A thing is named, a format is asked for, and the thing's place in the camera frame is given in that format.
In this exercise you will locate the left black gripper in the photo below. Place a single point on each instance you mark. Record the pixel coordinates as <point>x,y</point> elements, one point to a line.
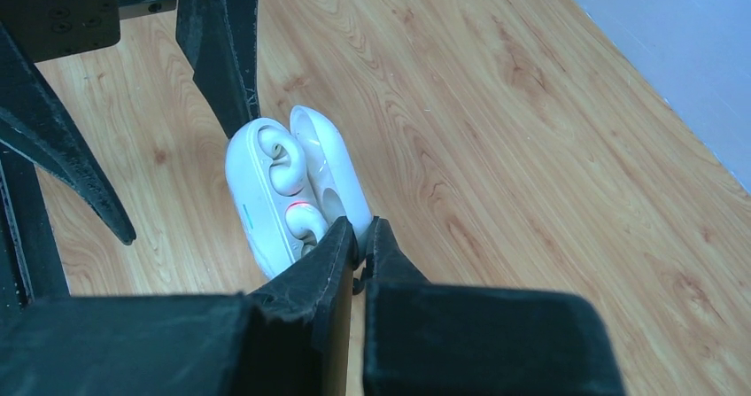
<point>217,37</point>

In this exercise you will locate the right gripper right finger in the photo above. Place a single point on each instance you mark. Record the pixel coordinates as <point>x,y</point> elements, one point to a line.
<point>424,338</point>

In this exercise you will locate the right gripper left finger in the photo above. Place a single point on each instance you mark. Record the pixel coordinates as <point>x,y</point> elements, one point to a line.
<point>288,337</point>

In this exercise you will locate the white earbud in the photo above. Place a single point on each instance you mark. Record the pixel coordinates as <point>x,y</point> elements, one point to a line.
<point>307,224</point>
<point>287,172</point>

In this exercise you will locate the white earbud charging case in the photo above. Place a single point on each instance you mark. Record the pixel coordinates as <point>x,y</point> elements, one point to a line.
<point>331,184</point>

